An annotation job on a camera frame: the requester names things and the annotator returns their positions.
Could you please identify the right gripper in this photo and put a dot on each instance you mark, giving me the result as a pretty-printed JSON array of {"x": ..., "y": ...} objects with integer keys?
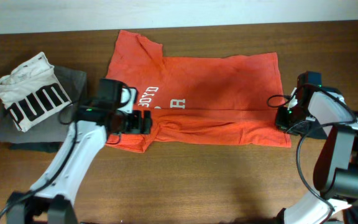
[{"x": 281, "y": 124}]

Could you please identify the red orange printed t-shirt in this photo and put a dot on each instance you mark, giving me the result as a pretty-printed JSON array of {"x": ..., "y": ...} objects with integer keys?
[{"x": 219, "y": 101}]

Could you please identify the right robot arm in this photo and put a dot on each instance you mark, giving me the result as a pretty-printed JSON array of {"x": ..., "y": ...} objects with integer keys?
[{"x": 316, "y": 111}]

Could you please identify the dark folded garment bottom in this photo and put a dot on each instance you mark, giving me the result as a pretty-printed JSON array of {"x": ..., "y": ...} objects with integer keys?
[{"x": 49, "y": 147}]

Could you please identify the white Puma shirt folded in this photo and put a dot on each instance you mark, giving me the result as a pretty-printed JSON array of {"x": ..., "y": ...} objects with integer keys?
[{"x": 32, "y": 93}]

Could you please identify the grey folded garment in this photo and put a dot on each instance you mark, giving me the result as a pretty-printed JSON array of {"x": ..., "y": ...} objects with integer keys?
[{"x": 49, "y": 130}]

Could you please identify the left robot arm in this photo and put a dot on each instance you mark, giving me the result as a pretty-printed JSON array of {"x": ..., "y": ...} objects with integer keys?
[{"x": 54, "y": 193}]

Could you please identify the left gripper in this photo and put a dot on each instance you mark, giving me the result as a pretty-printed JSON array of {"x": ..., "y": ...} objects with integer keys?
[{"x": 135, "y": 126}]

